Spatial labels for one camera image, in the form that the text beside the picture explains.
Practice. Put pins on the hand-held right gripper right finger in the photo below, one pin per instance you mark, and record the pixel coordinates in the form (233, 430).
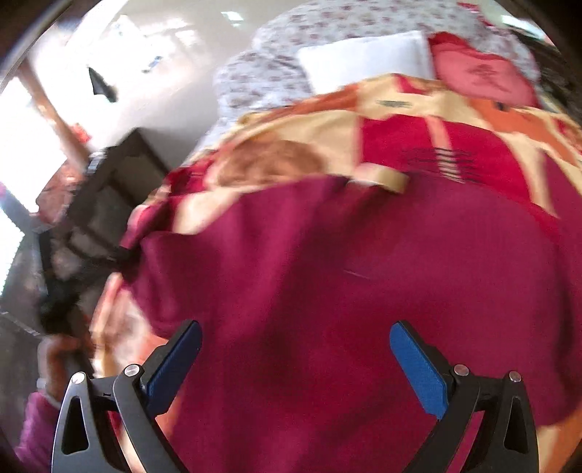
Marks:
(418, 368)

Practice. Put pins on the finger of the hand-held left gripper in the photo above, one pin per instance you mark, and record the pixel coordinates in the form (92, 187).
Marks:
(119, 260)

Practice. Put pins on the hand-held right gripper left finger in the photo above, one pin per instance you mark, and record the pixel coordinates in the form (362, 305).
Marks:
(175, 364)

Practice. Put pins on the maroon garment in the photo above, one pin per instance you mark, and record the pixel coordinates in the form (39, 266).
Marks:
(341, 282)

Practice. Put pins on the person's left hand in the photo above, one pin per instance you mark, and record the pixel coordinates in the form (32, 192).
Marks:
(57, 364)

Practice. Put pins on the dark wooden cabinet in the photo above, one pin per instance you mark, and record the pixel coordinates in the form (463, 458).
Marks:
(132, 182)

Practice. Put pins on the red floral cloth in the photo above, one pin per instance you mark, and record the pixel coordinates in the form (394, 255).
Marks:
(61, 191)

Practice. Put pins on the red door sign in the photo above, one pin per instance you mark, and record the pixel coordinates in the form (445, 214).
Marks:
(82, 133)

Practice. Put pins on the bright window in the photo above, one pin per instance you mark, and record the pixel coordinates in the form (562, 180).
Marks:
(32, 136)

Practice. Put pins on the wooden door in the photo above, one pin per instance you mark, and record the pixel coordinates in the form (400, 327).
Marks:
(54, 113)

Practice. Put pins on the black hanging garment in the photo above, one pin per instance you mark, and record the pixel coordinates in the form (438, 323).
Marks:
(102, 84)

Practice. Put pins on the floral pillows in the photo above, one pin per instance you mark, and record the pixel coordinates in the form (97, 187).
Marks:
(254, 77)

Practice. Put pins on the red orange printed blanket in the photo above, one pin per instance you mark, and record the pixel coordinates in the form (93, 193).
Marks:
(318, 132)

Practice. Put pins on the red pillow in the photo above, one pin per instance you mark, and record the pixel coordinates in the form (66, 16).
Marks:
(477, 72)

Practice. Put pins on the white pillow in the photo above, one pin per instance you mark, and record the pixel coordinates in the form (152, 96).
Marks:
(363, 59)

